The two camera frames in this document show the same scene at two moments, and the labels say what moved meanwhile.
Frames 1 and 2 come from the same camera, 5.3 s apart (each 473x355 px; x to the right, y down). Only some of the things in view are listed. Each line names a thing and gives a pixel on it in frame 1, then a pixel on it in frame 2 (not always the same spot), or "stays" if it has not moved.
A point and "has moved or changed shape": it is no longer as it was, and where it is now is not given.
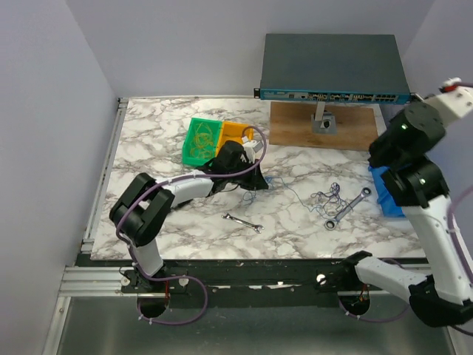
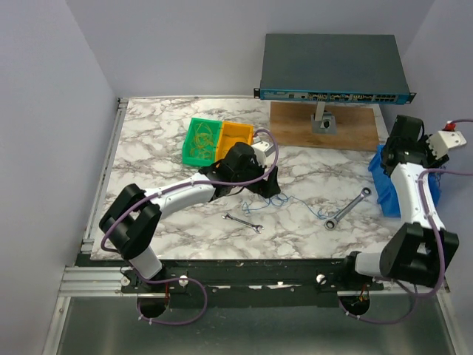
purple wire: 336,205 has moved or changed shape
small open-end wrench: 256,228 stays
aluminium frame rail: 89,282 stays
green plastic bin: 202,141 stays
